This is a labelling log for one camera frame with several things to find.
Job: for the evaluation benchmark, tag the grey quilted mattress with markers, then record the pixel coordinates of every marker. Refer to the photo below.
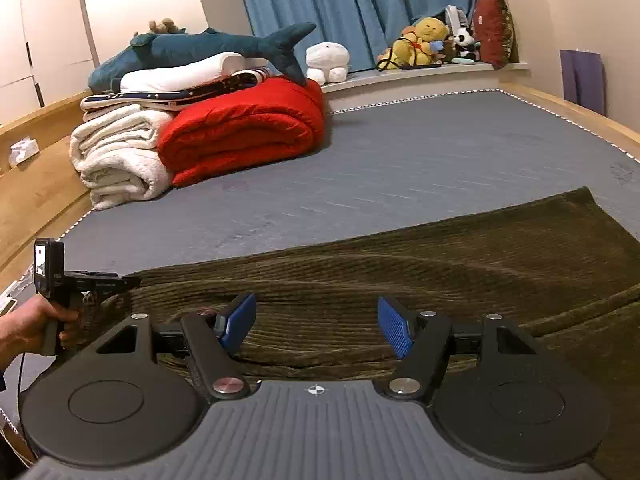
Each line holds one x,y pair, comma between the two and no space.
400,160

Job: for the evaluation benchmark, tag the white round plush toy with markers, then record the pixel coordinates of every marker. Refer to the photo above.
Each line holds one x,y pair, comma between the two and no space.
327,57

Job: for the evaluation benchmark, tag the red folded quilt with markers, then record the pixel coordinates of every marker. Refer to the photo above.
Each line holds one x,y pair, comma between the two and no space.
240,125

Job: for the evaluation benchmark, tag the panda plush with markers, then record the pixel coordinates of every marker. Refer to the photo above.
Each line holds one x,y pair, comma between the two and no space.
465,40

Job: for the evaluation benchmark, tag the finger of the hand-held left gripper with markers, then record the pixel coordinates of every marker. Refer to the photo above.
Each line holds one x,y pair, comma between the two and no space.
110,281

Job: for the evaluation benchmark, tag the purple paper bag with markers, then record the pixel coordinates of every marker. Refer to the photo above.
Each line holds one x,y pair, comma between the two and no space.
582,82

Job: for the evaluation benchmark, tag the white folded blanket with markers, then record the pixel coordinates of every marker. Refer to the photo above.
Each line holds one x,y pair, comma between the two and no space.
115,160

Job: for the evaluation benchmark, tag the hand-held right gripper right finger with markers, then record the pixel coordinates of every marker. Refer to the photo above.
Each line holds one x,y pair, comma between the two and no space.
395,327

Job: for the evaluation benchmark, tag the white pillow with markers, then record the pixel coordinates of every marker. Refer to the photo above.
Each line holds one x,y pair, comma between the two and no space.
175,72

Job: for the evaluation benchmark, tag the small teal toy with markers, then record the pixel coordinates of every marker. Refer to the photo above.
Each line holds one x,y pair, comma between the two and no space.
467,60

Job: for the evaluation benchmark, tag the navy star-print blanket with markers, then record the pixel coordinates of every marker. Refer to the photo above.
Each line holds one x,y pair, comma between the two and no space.
150,96

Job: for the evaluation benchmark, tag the white window ledge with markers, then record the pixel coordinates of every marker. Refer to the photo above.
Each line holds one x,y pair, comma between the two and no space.
425,80

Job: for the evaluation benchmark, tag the blue shark plush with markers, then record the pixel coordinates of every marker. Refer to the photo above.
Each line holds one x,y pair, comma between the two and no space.
175,47

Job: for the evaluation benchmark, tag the white desk fan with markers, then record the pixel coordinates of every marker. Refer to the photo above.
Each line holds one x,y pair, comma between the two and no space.
456,17

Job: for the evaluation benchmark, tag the wooden bed frame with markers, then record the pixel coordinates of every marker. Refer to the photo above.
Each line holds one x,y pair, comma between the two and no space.
40,185

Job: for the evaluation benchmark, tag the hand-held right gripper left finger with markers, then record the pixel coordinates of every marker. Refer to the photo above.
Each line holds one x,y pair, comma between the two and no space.
240,320

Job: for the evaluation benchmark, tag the white wardrobe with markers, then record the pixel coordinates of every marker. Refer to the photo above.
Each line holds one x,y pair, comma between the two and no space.
50,35

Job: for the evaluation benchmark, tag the person's left hand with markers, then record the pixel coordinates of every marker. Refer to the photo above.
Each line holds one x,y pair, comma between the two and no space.
25,327

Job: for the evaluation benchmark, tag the blue curtain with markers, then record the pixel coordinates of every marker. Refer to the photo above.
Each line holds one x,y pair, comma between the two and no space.
325,0

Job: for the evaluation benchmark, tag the red cushion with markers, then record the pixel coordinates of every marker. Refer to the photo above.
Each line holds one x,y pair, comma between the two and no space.
490,27

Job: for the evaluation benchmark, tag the yellow bear plush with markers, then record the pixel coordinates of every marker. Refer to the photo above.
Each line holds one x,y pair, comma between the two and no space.
427,32

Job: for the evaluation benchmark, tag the small brown plush toy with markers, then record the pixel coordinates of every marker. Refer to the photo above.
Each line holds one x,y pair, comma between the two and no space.
165,26

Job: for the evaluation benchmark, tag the tissue box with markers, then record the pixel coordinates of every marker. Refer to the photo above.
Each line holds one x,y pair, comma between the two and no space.
24,151

